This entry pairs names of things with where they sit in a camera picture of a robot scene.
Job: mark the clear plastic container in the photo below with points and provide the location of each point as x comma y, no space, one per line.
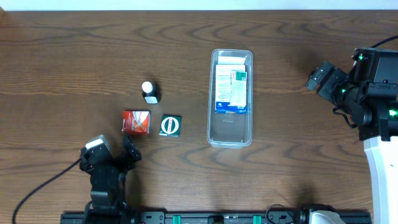
230,130

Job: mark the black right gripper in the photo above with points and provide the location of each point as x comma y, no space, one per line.
325,84

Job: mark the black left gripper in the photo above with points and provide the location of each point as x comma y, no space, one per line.
129,165

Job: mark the black mounting rail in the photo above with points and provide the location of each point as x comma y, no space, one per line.
184,218

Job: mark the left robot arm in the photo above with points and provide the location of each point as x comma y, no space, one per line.
110,203

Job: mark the dark bottle white cap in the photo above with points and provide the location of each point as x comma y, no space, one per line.
150,93

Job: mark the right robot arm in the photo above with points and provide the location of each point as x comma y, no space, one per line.
382,161

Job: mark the red orange medicine box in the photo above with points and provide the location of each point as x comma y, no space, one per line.
136,122

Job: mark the green square box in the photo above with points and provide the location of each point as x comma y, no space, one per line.
170,126

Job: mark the blue medicine box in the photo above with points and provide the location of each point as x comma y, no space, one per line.
223,89

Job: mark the white green medicine box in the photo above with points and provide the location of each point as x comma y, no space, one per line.
238,88

